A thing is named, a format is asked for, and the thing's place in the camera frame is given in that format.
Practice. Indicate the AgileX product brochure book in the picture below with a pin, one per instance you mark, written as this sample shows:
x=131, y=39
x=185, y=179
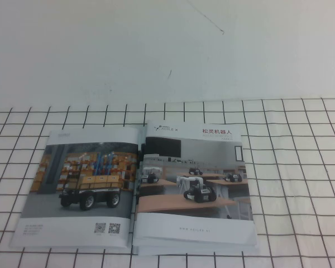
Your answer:
x=195, y=223

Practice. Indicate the white black-grid tablecloth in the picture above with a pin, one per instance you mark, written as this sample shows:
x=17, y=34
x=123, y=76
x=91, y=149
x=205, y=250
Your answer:
x=296, y=195

